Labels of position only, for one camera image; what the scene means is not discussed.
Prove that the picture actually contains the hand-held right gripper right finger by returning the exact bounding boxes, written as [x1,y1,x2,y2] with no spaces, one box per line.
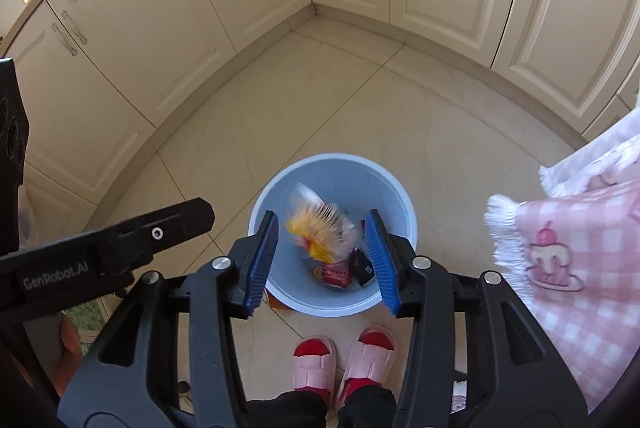
[364,209,588,428]

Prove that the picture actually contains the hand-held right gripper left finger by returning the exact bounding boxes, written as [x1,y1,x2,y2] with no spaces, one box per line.
[60,210,279,428]

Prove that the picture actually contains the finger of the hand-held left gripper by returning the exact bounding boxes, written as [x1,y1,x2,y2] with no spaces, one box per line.
[97,197,216,275]

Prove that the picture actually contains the clear yellow snack wrapper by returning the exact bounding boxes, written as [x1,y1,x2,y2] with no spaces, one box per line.
[284,180,361,265]

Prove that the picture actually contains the light blue trash bin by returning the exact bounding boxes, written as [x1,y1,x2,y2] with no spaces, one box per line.
[247,152,418,315]

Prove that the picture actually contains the black snack packet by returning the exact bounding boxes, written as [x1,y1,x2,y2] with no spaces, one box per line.
[350,248,376,286]

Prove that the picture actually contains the orange wrapper on floor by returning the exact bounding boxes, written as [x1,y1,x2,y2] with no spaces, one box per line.
[265,290,296,311]

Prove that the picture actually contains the red snack packet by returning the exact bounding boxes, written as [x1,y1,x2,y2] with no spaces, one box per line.
[320,260,352,291]

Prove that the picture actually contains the pink slipper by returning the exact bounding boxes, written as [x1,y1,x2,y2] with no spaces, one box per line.
[336,325,397,410]
[292,336,337,405]

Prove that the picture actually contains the person's right leg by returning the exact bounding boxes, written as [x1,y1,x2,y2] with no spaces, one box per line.
[337,380,398,428]

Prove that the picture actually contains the person's leg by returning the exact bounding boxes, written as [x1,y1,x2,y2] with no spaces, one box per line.
[337,380,398,428]
[245,388,329,428]

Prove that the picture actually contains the person's left leg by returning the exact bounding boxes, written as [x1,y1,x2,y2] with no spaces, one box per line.
[245,388,329,428]

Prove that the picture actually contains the pink checked tablecloth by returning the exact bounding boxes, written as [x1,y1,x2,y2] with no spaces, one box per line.
[487,178,640,414]

